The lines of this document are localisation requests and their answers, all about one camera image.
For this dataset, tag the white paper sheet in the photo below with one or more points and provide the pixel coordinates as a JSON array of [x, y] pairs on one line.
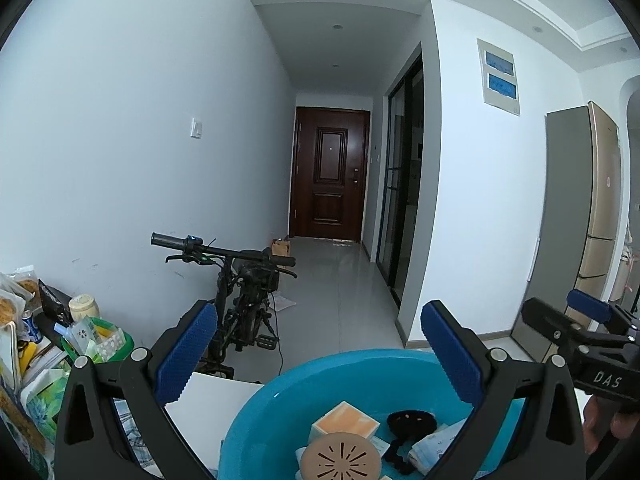
[[284, 302]]

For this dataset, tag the gold grey refrigerator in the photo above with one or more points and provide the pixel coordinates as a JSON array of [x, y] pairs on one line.
[[570, 235]]

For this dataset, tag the green yellow plastic container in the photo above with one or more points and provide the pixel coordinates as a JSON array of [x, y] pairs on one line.
[[122, 347]]

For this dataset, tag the cream orange box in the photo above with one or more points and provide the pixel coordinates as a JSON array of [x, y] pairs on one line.
[[345, 420]]

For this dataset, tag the cluttered rack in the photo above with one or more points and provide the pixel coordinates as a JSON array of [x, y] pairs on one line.
[[632, 270]]

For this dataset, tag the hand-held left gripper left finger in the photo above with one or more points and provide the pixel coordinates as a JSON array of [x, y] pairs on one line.
[[185, 355]]

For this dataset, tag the grey wall panel blue windows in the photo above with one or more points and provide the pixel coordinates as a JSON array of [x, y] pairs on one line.
[[500, 77]]

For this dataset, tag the blue drink can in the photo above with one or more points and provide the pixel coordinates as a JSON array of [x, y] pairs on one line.
[[32, 327]]

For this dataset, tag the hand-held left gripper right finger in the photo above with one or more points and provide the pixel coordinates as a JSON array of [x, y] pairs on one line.
[[450, 355]]

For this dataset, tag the black bicycle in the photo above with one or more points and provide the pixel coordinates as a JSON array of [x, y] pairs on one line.
[[250, 280]]

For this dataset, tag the cream lidded jar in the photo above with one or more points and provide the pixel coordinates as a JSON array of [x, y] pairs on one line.
[[85, 307]]

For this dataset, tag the black framed glass door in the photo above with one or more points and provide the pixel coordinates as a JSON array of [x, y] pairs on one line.
[[400, 185]]

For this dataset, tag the clear pastry snack bag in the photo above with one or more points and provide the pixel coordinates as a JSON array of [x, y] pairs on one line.
[[27, 287]]

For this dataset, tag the blue plaid cloth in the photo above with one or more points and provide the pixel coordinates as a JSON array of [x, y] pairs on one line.
[[130, 435]]

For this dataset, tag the white wall light switch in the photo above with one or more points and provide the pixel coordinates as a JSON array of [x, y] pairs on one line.
[[196, 128]]

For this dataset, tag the dark brown entrance door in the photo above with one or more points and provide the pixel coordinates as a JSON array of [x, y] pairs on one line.
[[330, 175]]

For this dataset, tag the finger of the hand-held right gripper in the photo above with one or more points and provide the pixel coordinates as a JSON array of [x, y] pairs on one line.
[[590, 306], [547, 320]]

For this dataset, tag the black snack bag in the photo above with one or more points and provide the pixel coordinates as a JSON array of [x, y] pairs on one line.
[[55, 305]]

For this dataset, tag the round beige slotted disc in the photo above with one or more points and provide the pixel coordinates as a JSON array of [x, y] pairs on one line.
[[342, 457]]

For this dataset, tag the person's right hand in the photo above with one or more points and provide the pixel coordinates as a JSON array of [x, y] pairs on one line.
[[594, 425]]

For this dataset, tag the brown paper bag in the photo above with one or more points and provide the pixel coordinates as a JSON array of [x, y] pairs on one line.
[[281, 248]]

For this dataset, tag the blue plastic basin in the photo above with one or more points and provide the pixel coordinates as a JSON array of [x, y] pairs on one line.
[[280, 410]]

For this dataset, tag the green floral tissue packet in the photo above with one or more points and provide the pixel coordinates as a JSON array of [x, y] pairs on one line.
[[42, 405]]

